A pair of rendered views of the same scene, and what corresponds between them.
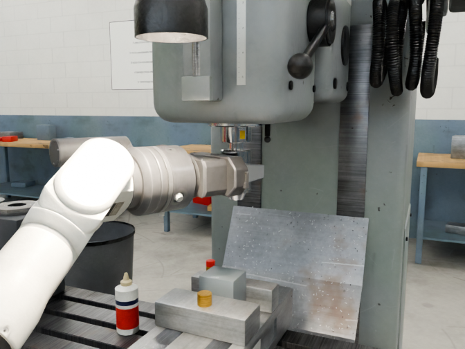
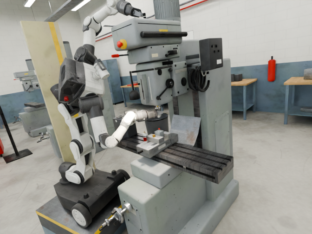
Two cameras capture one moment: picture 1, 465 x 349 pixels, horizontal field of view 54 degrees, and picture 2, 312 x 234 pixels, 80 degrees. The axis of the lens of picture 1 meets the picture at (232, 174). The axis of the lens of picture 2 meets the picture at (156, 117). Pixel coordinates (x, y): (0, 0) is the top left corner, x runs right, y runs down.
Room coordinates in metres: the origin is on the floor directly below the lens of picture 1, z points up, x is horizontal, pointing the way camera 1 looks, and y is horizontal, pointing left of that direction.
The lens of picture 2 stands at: (-0.66, -0.55, 1.62)
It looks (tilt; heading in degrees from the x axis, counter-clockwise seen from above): 16 degrees down; 23
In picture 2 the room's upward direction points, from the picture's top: 8 degrees counter-clockwise
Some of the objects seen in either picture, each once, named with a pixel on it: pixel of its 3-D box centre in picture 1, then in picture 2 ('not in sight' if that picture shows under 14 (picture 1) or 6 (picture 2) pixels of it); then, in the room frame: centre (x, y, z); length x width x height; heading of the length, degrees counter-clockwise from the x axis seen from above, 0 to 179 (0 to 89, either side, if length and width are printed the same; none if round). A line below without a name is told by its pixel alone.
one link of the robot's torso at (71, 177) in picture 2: not in sight; (80, 172); (0.54, 0.85, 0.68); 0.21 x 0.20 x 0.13; 81
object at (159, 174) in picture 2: not in sight; (165, 160); (0.69, -0.01, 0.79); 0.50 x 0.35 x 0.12; 157
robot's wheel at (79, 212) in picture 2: not in sight; (81, 215); (0.24, 0.62, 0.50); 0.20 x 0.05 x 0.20; 81
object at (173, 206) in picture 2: not in sight; (168, 196); (0.67, 0.00, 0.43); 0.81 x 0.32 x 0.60; 157
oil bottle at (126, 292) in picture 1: (126, 301); (145, 136); (0.77, 0.19, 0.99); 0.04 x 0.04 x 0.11
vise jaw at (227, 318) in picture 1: (207, 314); (154, 138); (0.64, 0.04, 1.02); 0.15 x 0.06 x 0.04; 66
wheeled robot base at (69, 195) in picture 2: not in sight; (84, 181); (0.54, 0.82, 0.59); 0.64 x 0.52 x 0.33; 81
